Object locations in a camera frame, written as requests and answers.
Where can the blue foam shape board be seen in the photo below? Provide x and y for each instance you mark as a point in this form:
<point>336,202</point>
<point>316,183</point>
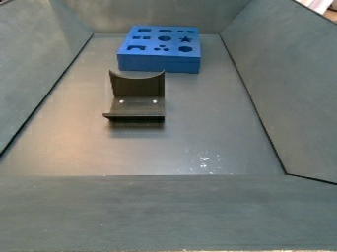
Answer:
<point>160,48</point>

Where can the black curved fixture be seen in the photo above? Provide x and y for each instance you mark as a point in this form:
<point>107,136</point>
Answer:
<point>138,97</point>

